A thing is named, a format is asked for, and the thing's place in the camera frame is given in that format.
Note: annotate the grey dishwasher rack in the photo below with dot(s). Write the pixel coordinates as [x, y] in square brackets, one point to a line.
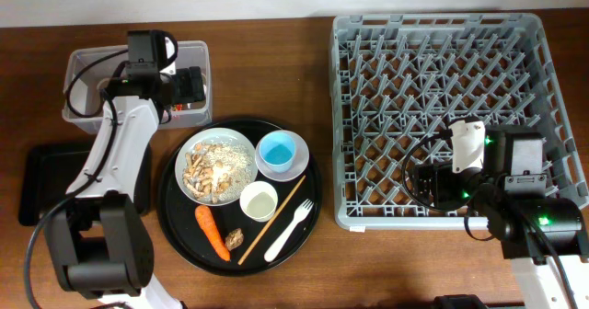
[397, 78]

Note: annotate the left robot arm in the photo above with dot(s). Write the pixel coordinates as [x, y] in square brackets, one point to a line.
[98, 243]

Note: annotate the wooden chopstick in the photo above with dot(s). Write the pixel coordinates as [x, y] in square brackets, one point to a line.
[270, 222]

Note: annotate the orange carrot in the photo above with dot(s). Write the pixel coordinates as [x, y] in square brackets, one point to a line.
[205, 220]

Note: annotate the brown walnut lump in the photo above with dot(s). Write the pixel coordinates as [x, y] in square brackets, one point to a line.
[234, 239]

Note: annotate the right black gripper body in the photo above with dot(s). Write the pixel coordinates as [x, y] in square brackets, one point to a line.
[450, 189]

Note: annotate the rice and peanut shell scraps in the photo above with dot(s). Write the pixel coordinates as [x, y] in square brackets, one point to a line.
[216, 173]

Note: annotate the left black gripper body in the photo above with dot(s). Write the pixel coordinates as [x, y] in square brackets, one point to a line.
[188, 89]

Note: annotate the black rectangular tray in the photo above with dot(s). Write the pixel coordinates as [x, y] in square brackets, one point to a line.
[50, 169]

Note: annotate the round black tray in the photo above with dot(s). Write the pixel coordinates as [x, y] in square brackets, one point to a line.
[176, 215]

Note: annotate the blue cup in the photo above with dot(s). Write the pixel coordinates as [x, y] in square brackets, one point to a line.
[277, 151]

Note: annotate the grey plate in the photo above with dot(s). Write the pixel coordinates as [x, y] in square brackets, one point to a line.
[215, 135]

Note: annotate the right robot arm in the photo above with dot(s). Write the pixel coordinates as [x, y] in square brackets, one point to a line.
[496, 172]

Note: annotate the white paper cup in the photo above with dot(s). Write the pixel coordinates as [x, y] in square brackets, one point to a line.
[259, 200]

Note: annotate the white plastic fork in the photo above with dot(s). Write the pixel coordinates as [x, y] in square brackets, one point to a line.
[299, 215]

